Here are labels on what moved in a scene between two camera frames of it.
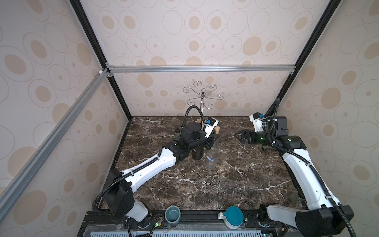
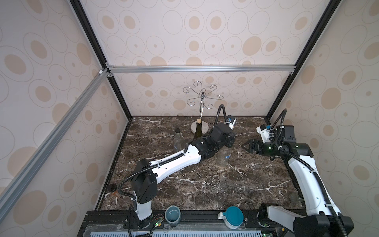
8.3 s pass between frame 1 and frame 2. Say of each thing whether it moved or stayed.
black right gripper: moved
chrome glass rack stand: stayed
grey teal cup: stayed
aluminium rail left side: stayed
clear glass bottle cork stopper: moved
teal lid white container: stayed
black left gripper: moved
